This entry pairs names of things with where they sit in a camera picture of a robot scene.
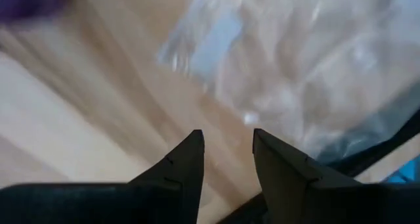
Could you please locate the clear plastic zip bag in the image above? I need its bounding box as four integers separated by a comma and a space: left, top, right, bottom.
157, 0, 420, 166

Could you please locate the purple bandage roll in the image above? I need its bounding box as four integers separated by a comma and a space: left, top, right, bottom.
0, 0, 68, 23

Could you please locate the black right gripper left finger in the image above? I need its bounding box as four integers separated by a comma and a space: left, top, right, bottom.
127, 129, 206, 224

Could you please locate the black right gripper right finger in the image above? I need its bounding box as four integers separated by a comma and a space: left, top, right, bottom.
252, 128, 362, 224

